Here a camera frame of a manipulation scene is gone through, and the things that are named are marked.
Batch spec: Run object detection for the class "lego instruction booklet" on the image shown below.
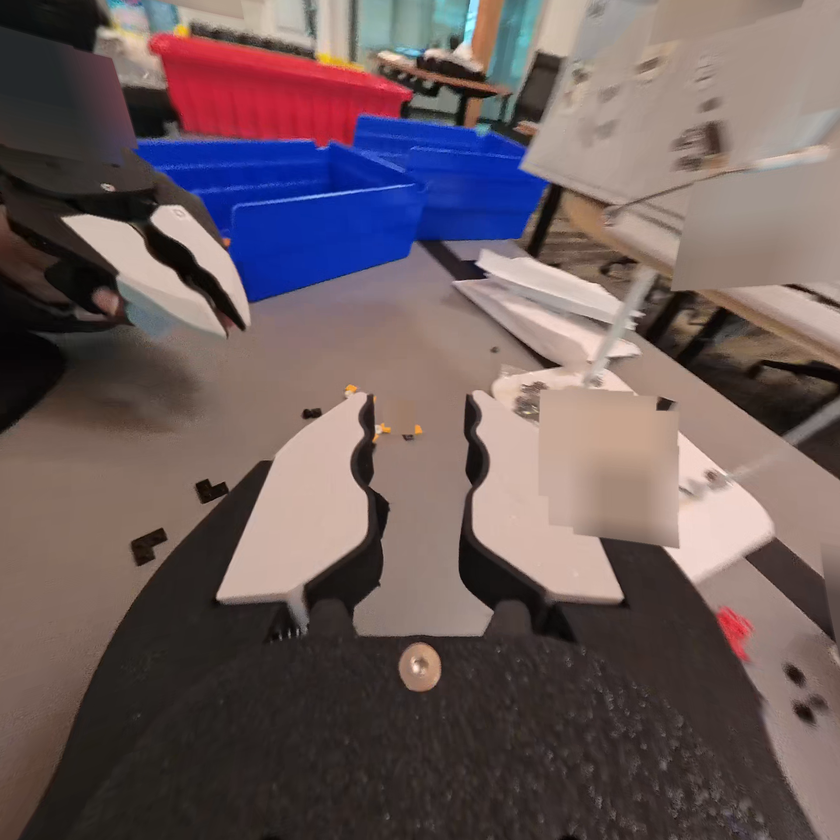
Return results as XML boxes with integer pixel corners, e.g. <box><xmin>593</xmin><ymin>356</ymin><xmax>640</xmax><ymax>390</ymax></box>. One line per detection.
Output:
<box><xmin>521</xmin><ymin>0</ymin><xmax>840</xmax><ymax>204</ymax></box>

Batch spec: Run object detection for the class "white paper bag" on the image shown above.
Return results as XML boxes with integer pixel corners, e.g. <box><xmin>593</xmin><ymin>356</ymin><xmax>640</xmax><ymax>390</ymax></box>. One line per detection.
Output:
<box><xmin>453</xmin><ymin>279</ymin><xmax>641</xmax><ymax>365</ymax></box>
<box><xmin>476</xmin><ymin>248</ymin><xmax>647</xmax><ymax>322</ymax></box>

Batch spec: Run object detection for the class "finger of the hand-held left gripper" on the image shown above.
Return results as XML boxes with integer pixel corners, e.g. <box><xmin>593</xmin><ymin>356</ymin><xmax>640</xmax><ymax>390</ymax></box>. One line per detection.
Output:
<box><xmin>141</xmin><ymin>203</ymin><xmax>252</xmax><ymax>332</ymax></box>
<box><xmin>61</xmin><ymin>213</ymin><xmax>229</xmax><ymax>341</ymax></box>

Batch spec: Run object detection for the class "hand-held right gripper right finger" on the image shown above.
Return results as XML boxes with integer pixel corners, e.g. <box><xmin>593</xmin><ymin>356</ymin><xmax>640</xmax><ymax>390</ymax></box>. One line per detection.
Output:
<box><xmin>458</xmin><ymin>391</ymin><xmax>626</xmax><ymax>611</ymax></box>

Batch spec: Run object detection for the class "pile of mixed small lego pieces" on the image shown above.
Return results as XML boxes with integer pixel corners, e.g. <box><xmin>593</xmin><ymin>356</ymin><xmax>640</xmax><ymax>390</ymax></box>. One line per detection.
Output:
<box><xmin>303</xmin><ymin>384</ymin><xmax>425</xmax><ymax>442</ymax></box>

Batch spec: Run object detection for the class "red lego piece cluster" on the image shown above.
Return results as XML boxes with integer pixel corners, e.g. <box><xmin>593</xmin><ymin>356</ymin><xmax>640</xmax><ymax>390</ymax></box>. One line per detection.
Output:
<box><xmin>715</xmin><ymin>607</ymin><xmax>756</xmax><ymax>660</ymax></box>

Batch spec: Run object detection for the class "person's left forearm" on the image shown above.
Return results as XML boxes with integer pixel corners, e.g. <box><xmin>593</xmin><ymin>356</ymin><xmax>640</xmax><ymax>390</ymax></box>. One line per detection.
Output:
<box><xmin>0</xmin><ymin>295</ymin><xmax>67</xmax><ymax>435</ymax></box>

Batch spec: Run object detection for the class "wooden book stand white base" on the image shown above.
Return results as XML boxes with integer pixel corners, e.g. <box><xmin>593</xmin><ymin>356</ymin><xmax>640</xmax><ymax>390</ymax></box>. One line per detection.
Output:
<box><xmin>492</xmin><ymin>141</ymin><xmax>840</xmax><ymax>585</ymax></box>

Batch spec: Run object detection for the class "clear bag of black parts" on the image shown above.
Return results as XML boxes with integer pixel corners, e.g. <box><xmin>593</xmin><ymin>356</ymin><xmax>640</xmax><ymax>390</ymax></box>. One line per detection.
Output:
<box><xmin>502</xmin><ymin>371</ymin><xmax>559</xmax><ymax>417</ymax></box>

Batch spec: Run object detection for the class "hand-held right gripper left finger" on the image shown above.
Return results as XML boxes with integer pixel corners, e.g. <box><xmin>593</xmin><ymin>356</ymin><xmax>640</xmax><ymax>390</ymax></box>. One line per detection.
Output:
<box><xmin>215</xmin><ymin>392</ymin><xmax>390</xmax><ymax>634</ymax></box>

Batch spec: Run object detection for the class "person's left hand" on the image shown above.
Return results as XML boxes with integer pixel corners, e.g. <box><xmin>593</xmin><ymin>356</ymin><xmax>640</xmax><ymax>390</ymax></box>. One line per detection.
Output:
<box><xmin>0</xmin><ymin>213</ymin><xmax>124</xmax><ymax>320</ymax></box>

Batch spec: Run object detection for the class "black high-back chair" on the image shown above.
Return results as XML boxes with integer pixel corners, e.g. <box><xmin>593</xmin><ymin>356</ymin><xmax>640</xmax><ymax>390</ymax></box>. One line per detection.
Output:
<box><xmin>513</xmin><ymin>51</ymin><xmax>565</xmax><ymax>126</ymax></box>

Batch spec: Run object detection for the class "heap of black bags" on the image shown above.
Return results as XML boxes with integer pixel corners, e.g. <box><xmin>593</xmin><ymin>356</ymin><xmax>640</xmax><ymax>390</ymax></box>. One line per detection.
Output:
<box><xmin>416</xmin><ymin>36</ymin><xmax>488</xmax><ymax>74</ymax></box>

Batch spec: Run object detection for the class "brown wooden desk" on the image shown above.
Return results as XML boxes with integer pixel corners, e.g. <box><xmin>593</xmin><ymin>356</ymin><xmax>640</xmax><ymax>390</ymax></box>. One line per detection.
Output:
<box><xmin>377</xmin><ymin>51</ymin><xmax>513</xmax><ymax>127</ymax></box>

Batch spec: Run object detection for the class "red plastic bin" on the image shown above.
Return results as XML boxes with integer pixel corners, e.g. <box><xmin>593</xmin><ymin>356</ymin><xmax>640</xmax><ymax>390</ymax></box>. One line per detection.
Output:
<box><xmin>150</xmin><ymin>34</ymin><xmax>414</xmax><ymax>147</ymax></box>

